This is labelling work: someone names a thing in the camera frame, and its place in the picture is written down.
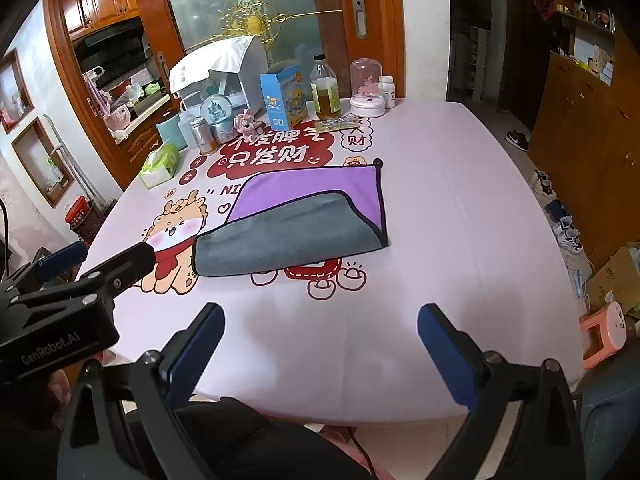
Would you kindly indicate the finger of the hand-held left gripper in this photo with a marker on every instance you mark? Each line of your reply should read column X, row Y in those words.
column 127, row 265
column 62, row 260

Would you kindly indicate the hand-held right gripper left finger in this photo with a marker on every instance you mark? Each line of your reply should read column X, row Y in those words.
column 200, row 342

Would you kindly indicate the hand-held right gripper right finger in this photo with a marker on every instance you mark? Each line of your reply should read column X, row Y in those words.
column 445, row 352

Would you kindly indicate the purple and grey towel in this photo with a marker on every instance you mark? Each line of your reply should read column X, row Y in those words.
column 300, row 192

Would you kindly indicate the red bucket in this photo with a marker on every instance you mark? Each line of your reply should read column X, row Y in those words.
column 79, row 212

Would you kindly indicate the pink printed tablecloth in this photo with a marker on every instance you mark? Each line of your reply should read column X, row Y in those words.
column 450, row 260

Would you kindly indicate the green tissue pack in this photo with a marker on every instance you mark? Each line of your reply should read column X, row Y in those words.
column 160, row 165

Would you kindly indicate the person's dark clothing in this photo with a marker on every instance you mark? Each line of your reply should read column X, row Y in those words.
column 260, row 450

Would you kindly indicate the teal plastic container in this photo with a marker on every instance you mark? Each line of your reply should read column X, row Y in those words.
column 169, row 132

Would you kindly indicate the metal can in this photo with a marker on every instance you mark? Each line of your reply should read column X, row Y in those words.
column 202, row 135

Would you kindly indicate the blue face mask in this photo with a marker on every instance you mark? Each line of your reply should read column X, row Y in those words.
column 580, row 282

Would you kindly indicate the pink plastic stool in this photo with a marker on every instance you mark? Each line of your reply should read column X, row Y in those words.
column 607, row 327

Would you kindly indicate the white shoe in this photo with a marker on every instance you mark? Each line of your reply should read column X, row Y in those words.
column 542, row 182
column 570, row 235

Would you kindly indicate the snow globe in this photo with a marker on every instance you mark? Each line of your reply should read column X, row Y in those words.
column 216, row 112

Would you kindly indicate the blue-grey cloth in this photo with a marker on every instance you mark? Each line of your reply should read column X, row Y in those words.
column 612, row 420

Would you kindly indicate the dark blue shoe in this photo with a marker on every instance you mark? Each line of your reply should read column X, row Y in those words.
column 556, row 209

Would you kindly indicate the pink plush toy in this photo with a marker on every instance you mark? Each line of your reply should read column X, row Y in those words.
column 246, row 122

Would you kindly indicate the cardboard box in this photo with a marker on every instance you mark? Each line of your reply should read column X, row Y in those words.
column 617, row 275

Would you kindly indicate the black range hood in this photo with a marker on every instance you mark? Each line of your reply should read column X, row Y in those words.
column 110, row 47

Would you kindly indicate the black sneaker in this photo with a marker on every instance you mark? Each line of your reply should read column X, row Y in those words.
column 517, row 140

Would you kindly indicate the white countertop appliance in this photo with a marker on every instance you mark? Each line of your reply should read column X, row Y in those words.
column 240, row 70

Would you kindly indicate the blue carton box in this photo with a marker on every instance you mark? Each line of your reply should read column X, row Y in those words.
column 282, row 100

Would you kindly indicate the wooden cabinet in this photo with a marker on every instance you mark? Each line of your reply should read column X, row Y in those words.
column 585, row 150

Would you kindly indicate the flat patterned card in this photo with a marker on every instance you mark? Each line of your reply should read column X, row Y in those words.
column 339, row 124

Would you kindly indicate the bottle with yellow liquid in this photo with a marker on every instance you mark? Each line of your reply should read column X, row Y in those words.
column 325, row 97

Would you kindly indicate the wooden kitchen cabinets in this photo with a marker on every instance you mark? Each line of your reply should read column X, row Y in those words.
column 95, row 0

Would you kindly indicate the frosted glass sliding door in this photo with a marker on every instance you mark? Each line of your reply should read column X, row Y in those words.
column 200, row 10

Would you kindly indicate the white pill bottle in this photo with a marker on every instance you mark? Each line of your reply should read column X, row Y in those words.
column 387, row 92

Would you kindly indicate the glass dome ornament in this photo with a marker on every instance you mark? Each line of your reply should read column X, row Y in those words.
column 367, row 85

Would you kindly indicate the white shelf rack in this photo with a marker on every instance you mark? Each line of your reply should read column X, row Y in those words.
column 481, row 60

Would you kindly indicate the wooden wall niche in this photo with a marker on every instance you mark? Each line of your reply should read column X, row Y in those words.
column 15, row 90
column 42, row 160

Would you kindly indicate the red wall ornament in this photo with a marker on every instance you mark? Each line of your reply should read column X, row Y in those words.
column 544, row 4

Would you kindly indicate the wooden wall shelf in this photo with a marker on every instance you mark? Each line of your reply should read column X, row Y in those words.
column 585, row 15

